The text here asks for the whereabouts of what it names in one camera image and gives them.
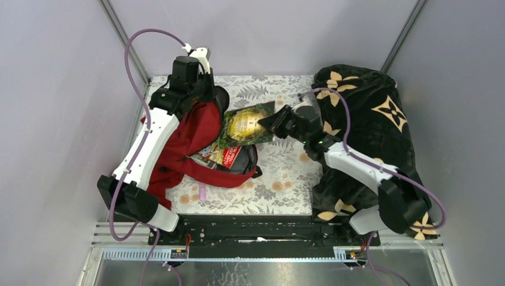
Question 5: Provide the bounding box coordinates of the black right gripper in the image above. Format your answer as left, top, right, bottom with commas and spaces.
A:
257, 105, 308, 145

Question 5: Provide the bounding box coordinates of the red student backpack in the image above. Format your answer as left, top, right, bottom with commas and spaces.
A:
148, 86, 263, 193

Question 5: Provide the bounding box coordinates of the red treehouse paperback book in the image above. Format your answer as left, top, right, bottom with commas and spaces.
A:
197, 142, 242, 169

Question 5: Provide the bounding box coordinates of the pink marker pen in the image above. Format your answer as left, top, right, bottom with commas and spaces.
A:
199, 183, 207, 201

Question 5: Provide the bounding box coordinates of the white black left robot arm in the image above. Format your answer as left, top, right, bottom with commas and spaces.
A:
97, 54, 216, 245

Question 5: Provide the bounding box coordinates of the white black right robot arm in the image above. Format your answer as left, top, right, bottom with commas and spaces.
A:
258, 103, 431, 245

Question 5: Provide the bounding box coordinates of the floral patterned table mat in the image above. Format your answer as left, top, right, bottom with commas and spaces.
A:
166, 75, 322, 215

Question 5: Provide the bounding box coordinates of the black blanket with tan flowers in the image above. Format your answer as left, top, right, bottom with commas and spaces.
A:
312, 64, 416, 221

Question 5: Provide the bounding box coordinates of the red cloth garment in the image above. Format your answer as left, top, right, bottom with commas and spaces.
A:
147, 167, 182, 210

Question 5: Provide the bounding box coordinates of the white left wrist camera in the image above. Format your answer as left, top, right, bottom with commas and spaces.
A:
182, 43, 211, 74

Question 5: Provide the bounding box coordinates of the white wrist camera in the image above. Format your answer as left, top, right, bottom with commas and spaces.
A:
182, 43, 211, 74
292, 101, 313, 113

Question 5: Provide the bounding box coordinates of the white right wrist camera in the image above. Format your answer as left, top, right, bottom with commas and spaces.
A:
292, 101, 313, 113

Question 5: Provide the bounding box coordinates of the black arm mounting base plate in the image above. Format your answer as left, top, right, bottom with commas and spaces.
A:
148, 214, 381, 260

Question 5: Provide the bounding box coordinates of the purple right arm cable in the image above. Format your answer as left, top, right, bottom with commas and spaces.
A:
298, 87, 447, 286

